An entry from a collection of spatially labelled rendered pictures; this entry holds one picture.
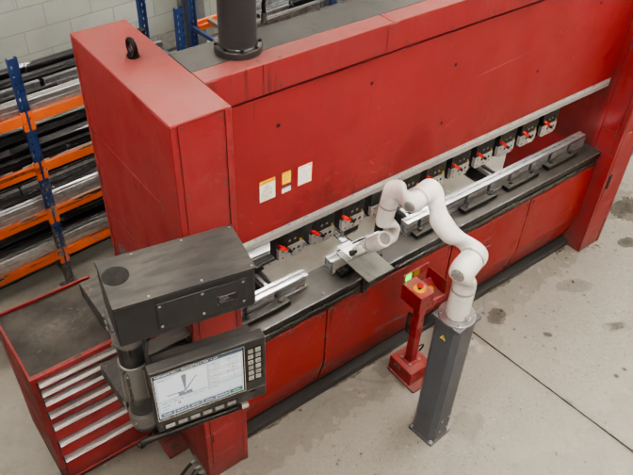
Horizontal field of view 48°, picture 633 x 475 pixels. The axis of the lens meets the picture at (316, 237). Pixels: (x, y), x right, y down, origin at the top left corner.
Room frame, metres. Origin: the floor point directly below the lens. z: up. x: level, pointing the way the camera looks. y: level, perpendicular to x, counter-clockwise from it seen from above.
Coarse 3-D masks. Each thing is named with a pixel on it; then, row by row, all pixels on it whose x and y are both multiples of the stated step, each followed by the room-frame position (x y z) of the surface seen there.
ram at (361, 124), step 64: (576, 0) 3.87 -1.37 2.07; (384, 64) 2.98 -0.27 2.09; (448, 64) 3.26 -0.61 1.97; (512, 64) 3.59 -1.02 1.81; (576, 64) 3.99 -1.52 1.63; (256, 128) 2.54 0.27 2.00; (320, 128) 2.76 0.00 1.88; (384, 128) 3.01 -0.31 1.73; (448, 128) 3.32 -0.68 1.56; (512, 128) 3.68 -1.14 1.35; (256, 192) 2.54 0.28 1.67; (320, 192) 2.77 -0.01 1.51
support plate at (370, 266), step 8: (344, 256) 2.87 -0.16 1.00; (360, 256) 2.87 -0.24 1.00; (368, 256) 2.88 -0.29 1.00; (376, 256) 2.88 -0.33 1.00; (352, 264) 2.81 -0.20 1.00; (360, 264) 2.81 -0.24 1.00; (368, 264) 2.82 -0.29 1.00; (376, 264) 2.82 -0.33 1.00; (384, 264) 2.82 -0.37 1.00; (360, 272) 2.75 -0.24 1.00; (368, 272) 2.75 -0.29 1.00; (376, 272) 2.75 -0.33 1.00; (384, 272) 2.76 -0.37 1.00; (368, 280) 2.69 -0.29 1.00
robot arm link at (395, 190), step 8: (392, 184) 2.72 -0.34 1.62; (400, 184) 2.69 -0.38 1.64; (384, 192) 2.72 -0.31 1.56; (392, 192) 2.69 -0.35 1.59; (400, 192) 2.64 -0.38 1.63; (408, 192) 2.61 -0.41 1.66; (416, 192) 2.60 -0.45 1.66; (424, 192) 2.61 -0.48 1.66; (384, 200) 2.71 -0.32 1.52; (392, 200) 2.70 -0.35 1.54; (400, 200) 2.61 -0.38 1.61; (408, 200) 2.57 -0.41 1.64; (416, 200) 2.56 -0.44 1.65; (424, 200) 2.58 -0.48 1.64; (384, 208) 2.71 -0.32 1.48; (392, 208) 2.71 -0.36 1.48; (408, 208) 2.55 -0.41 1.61; (416, 208) 2.55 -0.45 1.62
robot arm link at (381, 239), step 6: (378, 234) 2.74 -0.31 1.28; (384, 234) 2.75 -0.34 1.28; (366, 240) 2.79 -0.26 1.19; (372, 240) 2.74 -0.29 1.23; (378, 240) 2.71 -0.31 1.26; (384, 240) 2.72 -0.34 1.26; (390, 240) 2.73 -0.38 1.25; (366, 246) 2.77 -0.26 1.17; (372, 246) 2.74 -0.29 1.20; (378, 246) 2.71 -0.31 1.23; (384, 246) 2.70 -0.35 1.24
